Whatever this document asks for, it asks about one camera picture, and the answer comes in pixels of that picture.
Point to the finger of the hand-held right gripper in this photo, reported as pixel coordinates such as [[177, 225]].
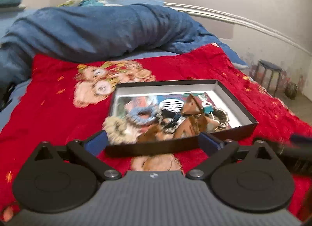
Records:
[[301, 139]]

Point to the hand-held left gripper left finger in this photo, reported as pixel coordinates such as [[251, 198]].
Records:
[[97, 141]]

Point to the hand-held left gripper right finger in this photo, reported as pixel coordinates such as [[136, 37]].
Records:
[[210, 142]]

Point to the black shallow box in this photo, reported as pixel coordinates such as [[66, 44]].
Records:
[[146, 148]]

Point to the beige fluffy scrunchie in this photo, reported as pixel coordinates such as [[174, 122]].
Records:
[[117, 128]]

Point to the dark curly scrunchie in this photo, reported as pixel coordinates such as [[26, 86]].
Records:
[[220, 117]]

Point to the teal hair clip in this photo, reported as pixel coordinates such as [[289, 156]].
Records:
[[207, 109]]

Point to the blue scrunchie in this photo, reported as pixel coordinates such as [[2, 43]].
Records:
[[133, 116]]

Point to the dark ball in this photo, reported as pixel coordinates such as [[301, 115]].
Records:
[[291, 90]]

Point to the red printed blanket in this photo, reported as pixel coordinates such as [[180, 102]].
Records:
[[58, 109]]

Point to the small brown hair clip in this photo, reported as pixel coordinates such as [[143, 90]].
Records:
[[152, 133]]

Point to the printed picture card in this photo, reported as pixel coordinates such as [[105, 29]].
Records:
[[168, 100]]

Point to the round dark stool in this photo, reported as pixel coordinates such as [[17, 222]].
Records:
[[269, 66]]

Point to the light blue bed sheet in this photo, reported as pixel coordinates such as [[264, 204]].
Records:
[[17, 99]]

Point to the blue duvet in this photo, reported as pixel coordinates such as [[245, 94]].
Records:
[[97, 30]]

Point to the white bed frame rail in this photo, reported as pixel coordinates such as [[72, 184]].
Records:
[[243, 19]]

